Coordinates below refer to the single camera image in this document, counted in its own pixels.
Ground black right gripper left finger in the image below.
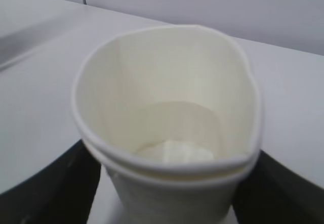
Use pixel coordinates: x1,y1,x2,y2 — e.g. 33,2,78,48
1,140,101,223

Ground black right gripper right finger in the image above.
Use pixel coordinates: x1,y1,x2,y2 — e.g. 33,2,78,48
232,152,323,223

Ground white paper cup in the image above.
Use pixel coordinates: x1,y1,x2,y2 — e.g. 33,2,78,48
71,25,263,223

